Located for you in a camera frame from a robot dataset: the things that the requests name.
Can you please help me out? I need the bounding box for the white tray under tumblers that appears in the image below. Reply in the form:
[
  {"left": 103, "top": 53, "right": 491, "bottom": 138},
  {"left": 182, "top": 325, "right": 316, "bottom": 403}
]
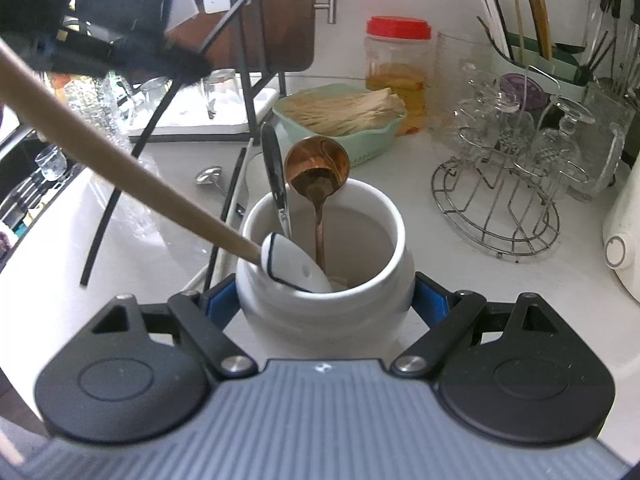
[{"left": 128, "top": 86, "right": 279, "bottom": 136}]

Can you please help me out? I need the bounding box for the silver black handled utensil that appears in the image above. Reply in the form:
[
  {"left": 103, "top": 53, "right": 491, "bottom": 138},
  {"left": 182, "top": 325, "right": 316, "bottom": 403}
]
[{"left": 260, "top": 122, "right": 292, "bottom": 238}]

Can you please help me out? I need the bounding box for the glass pitcher with handle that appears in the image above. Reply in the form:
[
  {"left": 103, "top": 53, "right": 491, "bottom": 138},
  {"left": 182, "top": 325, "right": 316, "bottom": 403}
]
[{"left": 570, "top": 82, "right": 634, "bottom": 203}]

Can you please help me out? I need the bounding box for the upside down glass cup right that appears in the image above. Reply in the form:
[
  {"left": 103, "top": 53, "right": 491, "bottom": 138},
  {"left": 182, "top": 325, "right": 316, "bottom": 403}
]
[{"left": 521, "top": 96, "right": 596, "bottom": 200}]

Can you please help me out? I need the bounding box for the green chopstick holder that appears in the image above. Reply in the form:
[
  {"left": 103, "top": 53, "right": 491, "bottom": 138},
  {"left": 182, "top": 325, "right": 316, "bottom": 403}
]
[{"left": 477, "top": 0, "right": 608, "bottom": 100}]

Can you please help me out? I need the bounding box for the white paper towel in jar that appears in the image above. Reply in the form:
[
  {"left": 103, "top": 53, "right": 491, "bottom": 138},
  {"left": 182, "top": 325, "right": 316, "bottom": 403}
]
[{"left": 328, "top": 276, "right": 349, "bottom": 292}]

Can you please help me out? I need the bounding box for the metal wire cup rack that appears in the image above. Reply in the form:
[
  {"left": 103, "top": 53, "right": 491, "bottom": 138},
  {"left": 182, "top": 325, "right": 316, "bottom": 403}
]
[{"left": 431, "top": 92, "right": 561, "bottom": 262}]

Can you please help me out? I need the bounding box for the copper spoon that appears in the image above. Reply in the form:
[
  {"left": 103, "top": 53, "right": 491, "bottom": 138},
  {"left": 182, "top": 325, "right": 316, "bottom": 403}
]
[{"left": 284, "top": 136, "right": 350, "bottom": 270}]

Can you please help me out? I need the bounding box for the glass tumbler right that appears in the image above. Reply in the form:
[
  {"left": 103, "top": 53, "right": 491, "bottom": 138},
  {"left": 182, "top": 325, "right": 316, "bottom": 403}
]
[{"left": 201, "top": 68, "right": 241, "bottom": 119}]

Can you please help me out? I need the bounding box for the silver metal spoon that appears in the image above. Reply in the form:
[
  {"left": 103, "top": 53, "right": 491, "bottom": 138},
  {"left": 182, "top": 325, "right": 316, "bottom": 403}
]
[{"left": 195, "top": 166, "right": 226, "bottom": 196}]

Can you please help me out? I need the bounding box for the upside down glass cup left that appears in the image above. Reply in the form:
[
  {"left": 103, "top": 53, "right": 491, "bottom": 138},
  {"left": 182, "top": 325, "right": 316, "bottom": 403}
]
[{"left": 450, "top": 61, "right": 520, "bottom": 165}]

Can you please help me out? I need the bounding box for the brown wooden cutting board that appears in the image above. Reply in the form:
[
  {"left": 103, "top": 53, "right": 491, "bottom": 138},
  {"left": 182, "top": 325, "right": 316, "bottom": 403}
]
[{"left": 167, "top": 0, "right": 316, "bottom": 73}]

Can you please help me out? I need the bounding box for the green plastic basket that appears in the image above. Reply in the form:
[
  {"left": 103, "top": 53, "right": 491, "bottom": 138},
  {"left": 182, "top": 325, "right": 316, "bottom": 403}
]
[{"left": 273, "top": 84, "right": 407, "bottom": 166}]

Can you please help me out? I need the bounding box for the textured glass bottle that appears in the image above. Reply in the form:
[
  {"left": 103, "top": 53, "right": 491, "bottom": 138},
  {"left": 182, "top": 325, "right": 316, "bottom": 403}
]
[{"left": 64, "top": 75, "right": 132, "bottom": 151}]

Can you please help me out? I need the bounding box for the white ceramic utensil jar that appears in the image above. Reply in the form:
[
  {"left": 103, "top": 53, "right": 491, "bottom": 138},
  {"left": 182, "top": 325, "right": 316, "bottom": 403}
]
[{"left": 235, "top": 179, "right": 416, "bottom": 359}]

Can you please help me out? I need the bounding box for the purple lidded container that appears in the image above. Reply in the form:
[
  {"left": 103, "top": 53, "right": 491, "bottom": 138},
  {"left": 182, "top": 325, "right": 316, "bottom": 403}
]
[{"left": 502, "top": 73, "right": 549, "bottom": 113}]

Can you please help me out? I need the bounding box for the upside down glass cup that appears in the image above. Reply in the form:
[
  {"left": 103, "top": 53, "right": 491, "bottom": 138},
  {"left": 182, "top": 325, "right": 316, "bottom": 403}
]
[
  {"left": 450, "top": 61, "right": 520, "bottom": 165},
  {"left": 521, "top": 96, "right": 596, "bottom": 200}
]

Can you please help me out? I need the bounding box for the tall clear glass cup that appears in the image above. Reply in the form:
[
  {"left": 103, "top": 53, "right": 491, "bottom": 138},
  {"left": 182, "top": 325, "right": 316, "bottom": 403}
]
[{"left": 427, "top": 30, "right": 492, "bottom": 141}]

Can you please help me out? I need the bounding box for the white ceramic spoon black rim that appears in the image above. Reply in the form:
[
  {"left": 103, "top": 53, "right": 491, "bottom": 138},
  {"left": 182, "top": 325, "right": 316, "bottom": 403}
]
[{"left": 260, "top": 233, "right": 333, "bottom": 294}]

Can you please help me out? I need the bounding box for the white electric kettle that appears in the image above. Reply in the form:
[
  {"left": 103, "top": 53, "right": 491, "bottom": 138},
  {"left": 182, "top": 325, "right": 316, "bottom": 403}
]
[{"left": 602, "top": 159, "right": 640, "bottom": 301}]

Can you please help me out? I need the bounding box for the red lidded plastic jar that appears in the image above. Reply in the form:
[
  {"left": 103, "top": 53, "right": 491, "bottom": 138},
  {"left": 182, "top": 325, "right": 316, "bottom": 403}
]
[{"left": 364, "top": 15, "right": 432, "bottom": 136}]

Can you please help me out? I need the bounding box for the black metal shelf rack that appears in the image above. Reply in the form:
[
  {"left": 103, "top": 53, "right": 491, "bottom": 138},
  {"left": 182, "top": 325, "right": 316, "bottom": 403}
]
[{"left": 79, "top": 0, "right": 276, "bottom": 287}]

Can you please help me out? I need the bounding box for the bundle of wooden sticks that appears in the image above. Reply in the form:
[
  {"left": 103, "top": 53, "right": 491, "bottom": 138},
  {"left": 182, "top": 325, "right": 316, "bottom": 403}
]
[{"left": 279, "top": 88, "right": 407, "bottom": 136}]

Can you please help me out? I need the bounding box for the long wooden stick utensil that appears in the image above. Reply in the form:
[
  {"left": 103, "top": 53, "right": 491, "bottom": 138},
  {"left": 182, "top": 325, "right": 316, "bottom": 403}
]
[{"left": 1, "top": 44, "right": 260, "bottom": 266}]

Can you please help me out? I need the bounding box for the small wine glass in sink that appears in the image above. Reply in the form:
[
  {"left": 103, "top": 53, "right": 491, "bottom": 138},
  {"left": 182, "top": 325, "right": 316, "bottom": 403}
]
[{"left": 35, "top": 145, "right": 67, "bottom": 182}]

